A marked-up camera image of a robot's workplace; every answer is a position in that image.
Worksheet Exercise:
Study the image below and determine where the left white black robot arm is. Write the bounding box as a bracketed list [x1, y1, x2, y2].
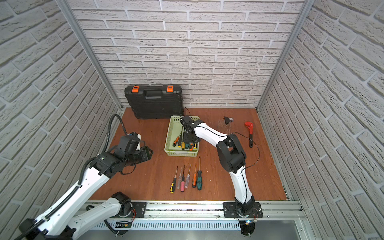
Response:
[17, 133, 153, 240]

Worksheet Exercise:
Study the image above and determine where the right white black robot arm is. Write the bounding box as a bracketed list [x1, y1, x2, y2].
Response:
[180, 116, 255, 217]

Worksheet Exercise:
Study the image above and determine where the light green plastic bin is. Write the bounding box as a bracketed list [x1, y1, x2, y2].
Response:
[164, 116, 199, 157]

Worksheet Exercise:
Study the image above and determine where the clear red tester screwdriver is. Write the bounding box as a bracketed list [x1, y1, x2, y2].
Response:
[185, 164, 192, 189]

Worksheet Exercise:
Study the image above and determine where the orange black small screwdriver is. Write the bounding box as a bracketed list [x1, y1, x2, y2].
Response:
[192, 165, 197, 188]

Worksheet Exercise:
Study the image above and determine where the large green black screwdriver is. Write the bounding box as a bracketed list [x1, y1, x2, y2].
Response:
[197, 157, 203, 191]

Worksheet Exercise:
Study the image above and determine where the small black relay component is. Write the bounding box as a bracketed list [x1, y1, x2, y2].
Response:
[224, 117, 234, 125]

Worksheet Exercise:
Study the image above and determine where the black plastic tool case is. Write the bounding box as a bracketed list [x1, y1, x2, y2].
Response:
[124, 85, 184, 120]

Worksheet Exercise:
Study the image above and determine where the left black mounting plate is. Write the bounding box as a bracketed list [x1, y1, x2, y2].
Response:
[115, 202, 147, 219]

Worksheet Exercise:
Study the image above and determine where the black mounting plate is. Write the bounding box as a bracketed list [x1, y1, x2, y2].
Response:
[115, 202, 147, 219]
[223, 202, 264, 219]

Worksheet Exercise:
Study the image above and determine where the red black pipe wrench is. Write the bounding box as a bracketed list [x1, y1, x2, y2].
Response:
[245, 122, 254, 148]

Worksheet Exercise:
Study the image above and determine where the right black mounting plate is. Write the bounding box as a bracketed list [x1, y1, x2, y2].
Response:
[223, 202, 264, 219]

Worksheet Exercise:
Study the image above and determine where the clear handle tester screwdriver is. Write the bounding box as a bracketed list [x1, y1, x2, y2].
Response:
[177, 170, 182, 189]

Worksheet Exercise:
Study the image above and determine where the pink handle screwdriver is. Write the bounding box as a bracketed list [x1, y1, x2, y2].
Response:
[180, 166, 185, 193]

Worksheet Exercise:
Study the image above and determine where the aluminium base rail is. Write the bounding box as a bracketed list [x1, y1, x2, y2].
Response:
[108, 201, 308, 231]

